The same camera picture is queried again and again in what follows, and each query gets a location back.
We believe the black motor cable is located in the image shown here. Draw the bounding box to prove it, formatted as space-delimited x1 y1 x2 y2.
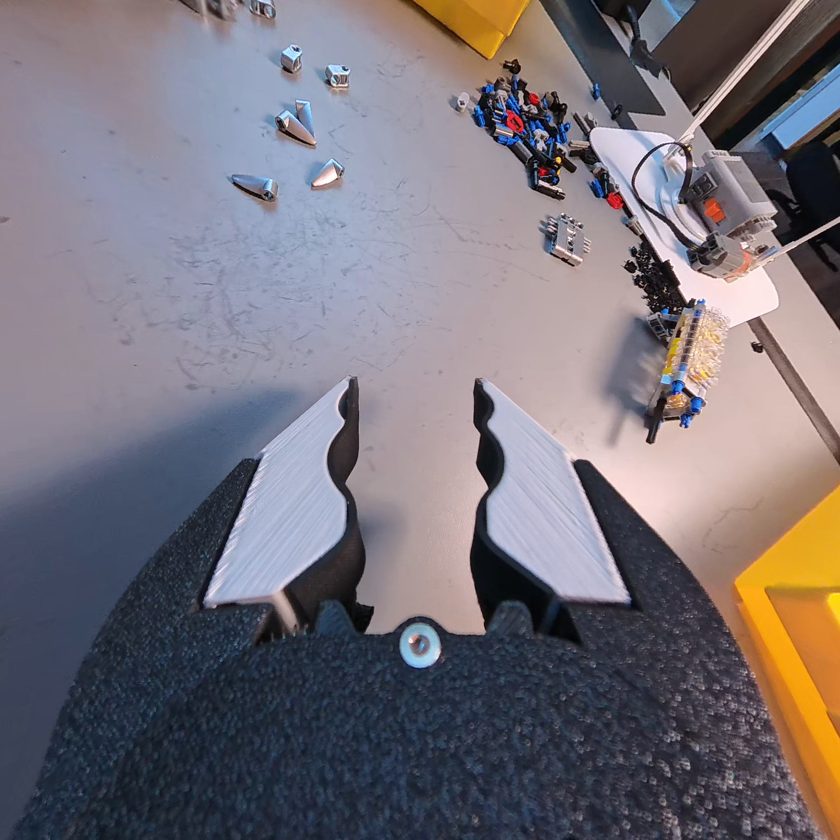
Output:
629 140 699 253

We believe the black office chair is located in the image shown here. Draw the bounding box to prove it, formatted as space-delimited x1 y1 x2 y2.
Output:
768 125 840 329

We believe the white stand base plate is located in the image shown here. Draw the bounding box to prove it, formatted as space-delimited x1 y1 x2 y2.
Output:
587 0 840 332

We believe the black flat mat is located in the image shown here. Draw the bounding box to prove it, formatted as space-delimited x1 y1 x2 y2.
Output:
539 0 673 135

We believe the empty yellow bin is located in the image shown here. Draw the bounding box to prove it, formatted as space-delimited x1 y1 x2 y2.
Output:
733 483 840 840

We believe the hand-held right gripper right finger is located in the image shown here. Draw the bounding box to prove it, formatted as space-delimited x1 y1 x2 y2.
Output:
470 380 634 637

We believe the pile of black pins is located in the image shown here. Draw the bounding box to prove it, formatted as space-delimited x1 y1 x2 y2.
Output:
623 241 686 319

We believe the grey desk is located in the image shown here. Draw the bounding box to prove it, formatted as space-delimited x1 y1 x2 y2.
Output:
0 0 840 840

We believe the grey battery box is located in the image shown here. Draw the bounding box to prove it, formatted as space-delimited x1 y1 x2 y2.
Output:
683 147 778 233

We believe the small grey beam assembly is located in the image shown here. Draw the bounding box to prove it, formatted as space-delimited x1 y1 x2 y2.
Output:
541 213 590 269

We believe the black power adapter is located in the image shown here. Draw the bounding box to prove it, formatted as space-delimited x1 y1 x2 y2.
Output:
598 0 673 82

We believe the pile of small coloured pieces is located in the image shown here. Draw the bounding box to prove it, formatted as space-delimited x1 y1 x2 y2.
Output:
453 57 628 214

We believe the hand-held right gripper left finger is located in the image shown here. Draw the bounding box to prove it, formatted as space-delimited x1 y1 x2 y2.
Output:
201 377 366 637

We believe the clear yellow gear assembly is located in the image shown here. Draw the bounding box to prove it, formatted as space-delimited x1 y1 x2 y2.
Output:
642 298 733 447

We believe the grey toy motor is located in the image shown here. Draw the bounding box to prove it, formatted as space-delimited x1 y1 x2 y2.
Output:
687 233 765 283

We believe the yellow bin with black parts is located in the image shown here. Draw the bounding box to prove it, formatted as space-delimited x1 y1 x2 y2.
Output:
413 0 534 61

